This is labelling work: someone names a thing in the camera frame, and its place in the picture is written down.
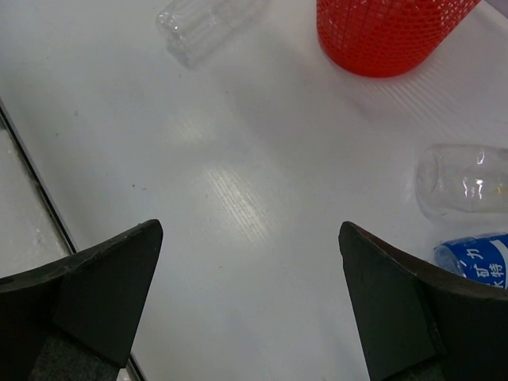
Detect red mesh plastic bin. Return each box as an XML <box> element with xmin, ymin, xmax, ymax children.
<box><xmin>316</xmin><ymin>0</ymin><xmax>479</xmax><ymax>78</ymax></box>

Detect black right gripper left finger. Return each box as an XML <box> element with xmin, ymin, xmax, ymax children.
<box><xmin>1</xmin><ymin>219</ymin><xmax>164</xmax><ymax>380</ymax></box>

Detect clear bottle white cap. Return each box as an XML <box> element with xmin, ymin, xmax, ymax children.
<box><xmin>156</xmin><ymin>0</ymin><xmax>267</xmax><ymax>68</ymax></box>

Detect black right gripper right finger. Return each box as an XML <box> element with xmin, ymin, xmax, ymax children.
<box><xmin>338</xmin><ymin>221</ymin><xmax>507</xmax><ymax>380</ymax></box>

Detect blue label plastic bottle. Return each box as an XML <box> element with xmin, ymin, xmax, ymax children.
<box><xmin>433</xmin><ymin>233</ymin><xmax>507</xmax><ymax>290</ymax></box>

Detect clear wide-mouth plastic jar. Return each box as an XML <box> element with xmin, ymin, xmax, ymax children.
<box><xmin>414</xmin><ymin>144</ymin><xmax>507</xmax><ymax>225</ymax></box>

